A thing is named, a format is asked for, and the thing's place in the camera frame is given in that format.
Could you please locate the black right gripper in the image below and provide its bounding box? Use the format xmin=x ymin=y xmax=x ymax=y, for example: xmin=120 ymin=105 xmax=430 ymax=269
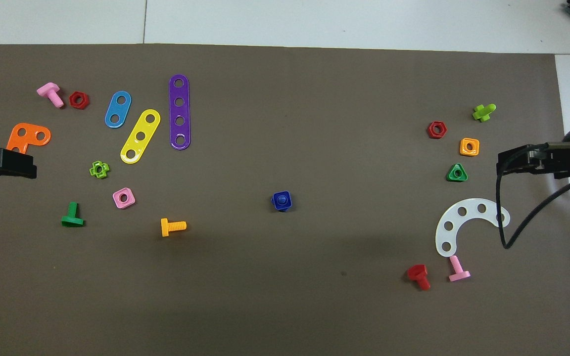
xmin=497 ymin=143 xmax=570 ymax=179

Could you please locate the blue square nut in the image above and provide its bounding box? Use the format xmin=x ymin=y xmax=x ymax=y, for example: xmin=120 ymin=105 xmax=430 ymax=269
xmin=271 ymin=191 xmax=293 ymax=212

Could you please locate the orange square nut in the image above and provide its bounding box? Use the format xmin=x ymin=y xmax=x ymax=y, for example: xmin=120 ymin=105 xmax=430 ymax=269
xmin=459 ymin=137 xmax=480 ymax=157

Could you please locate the lime cross-head bolt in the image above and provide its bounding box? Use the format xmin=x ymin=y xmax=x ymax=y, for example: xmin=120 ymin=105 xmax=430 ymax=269
xmin=472 ymin=103 xmax=497 ymax=123

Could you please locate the white curved hole strip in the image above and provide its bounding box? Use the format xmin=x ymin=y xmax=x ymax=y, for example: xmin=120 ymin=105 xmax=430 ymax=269
xmin=435 ymin=198 xmax=511 ymax=258

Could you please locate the green triangle nut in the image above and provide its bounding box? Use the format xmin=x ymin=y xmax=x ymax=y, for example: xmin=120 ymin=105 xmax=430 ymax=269
xmin=446 ymin=163 xmax=469 ymax=182

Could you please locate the green plastic bolt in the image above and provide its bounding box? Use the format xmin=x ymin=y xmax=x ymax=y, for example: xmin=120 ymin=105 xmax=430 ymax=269
xmin=61 ymin=201 xmax=86 ymax=228

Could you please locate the pink plastic bolt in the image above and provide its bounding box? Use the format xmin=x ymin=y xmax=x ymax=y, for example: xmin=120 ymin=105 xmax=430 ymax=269
xmin=37 ymin=82 xmax=65 ymax=109
xmin=448 ymin=255 xmax=471 ymax=283

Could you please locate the pink square nut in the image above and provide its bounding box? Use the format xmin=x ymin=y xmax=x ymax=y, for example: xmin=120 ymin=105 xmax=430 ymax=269
xmin=112 ymin=187 xmax=136 ymax=210

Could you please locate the blue two-hole strip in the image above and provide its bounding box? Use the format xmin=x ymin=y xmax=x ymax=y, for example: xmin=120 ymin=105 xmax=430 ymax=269
xmin=104 ymin=90 xmax=132 ymax=129

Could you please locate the yellow three-hole strip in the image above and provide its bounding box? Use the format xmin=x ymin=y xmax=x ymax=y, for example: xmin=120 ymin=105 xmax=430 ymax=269
xmin=120 ymin=109 xmax=161 ymax=164

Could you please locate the red plastic bolt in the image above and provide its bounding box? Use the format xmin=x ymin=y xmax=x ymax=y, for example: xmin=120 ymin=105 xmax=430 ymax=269
xmin=407 ymin=264 xmax=431 ymax=291

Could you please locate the yellow-orange plastic bolt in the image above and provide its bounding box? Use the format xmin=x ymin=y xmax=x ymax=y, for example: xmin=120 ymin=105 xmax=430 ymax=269
xmin=160 ymin=218 xmax=187 ymax=237

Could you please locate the purple four-hole strip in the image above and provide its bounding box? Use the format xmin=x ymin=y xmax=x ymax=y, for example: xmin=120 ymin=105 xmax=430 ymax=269
xmin=169 ymin=74 xmax=191 ymax=150

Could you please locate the brown table mat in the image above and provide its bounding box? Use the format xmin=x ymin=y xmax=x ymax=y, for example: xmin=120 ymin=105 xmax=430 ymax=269
xmin=0 ymin=44 xmax=570 ymax=356

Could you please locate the orange corner bracket plate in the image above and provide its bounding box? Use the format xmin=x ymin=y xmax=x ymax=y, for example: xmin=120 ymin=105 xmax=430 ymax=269
xmin=6 ymin=123 xmax=51 ymax=155

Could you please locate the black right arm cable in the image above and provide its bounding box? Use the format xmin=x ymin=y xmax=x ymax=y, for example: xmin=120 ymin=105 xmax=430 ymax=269
xmin=495 ymin=143 xmax=570 ymax=250

